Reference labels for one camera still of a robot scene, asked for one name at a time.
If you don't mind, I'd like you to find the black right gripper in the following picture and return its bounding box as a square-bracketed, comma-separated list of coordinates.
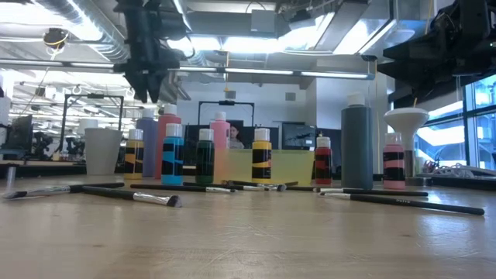
[377, 0, 496, 102]

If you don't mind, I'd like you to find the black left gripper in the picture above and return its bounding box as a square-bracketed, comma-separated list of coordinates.
[113, 46, 182, 104]

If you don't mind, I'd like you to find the tall lavender paint bottle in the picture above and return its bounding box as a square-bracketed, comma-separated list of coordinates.
[135, 108, 159, 178]

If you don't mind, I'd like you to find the small ochre paint bottle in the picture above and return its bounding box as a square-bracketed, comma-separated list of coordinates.
[123, 128, 145, 181]

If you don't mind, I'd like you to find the tall pink paint bottle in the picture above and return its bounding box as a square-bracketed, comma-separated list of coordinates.
[209, 111, 231, 184]

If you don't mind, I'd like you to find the small pink paint bottle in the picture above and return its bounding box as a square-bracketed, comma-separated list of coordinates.
[382, 133, 406, 191]

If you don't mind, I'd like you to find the tall grey paint bottle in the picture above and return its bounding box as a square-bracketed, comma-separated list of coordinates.
[340, 92, 374, 190]

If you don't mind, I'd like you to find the small red paint bottle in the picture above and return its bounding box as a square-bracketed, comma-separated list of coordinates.
[314, 134, 333, 186]

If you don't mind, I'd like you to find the tall red paint bottle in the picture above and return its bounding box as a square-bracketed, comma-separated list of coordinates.
[154, 103, 183, 180]

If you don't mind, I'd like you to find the small cyan paint bottle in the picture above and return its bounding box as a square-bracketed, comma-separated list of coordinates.
[161, 122, 185, 186]

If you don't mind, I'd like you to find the small green paint bottle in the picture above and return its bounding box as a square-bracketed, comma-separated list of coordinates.
[195, 128, 215, 185]

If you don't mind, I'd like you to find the small yellow paint bottle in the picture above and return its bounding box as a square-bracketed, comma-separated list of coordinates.
[251, 128, 273, 184]

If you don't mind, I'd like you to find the white dome-top metal stand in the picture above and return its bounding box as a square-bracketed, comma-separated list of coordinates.
[383, 107, 433, 187]

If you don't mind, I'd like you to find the white cup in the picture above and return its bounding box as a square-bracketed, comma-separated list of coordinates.
[84, 127, 123, 176]

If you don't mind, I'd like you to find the person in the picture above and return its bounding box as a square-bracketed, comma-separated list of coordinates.
[229, 124, 245, 150]

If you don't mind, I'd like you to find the long ceiling light bar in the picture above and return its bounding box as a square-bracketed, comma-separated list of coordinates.
[0, 60, 376, 81]

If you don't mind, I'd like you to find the yellow translucent plastic bin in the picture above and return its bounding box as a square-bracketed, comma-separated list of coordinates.
[214, 149, 315, 186]

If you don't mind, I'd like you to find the dark computer monitor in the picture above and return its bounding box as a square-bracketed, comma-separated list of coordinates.
[5, 114, 34, 152]
[281, 122, 317, 151]

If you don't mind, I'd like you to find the ribbed silver ventilation duct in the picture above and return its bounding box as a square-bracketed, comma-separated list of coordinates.
[33, 0, 131, 63]

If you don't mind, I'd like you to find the white cable bundle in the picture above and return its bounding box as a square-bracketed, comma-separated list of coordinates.
[429, 162, 496, 180]

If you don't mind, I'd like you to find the grey metal post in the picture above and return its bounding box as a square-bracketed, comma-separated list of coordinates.
[5, 163, 19, 191]

